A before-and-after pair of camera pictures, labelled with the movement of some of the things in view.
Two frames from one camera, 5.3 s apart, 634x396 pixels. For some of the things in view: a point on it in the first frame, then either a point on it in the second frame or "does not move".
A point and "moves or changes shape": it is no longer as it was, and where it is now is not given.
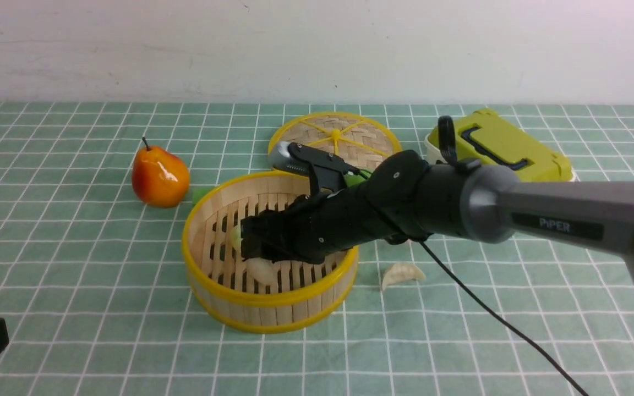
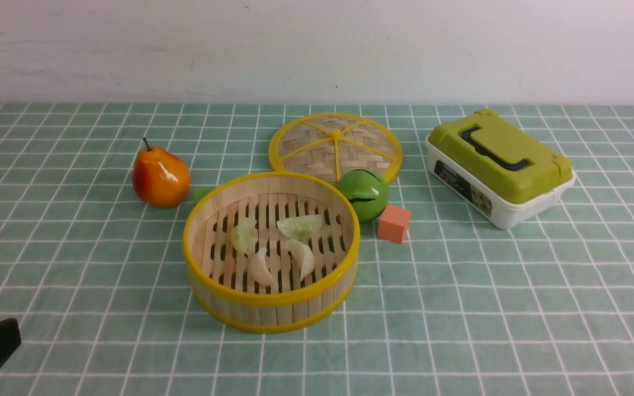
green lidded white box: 487,136 does not move
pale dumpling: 262,269 does not move
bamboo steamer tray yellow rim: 222,284 does not move
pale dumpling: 399,271 moves or changes shape
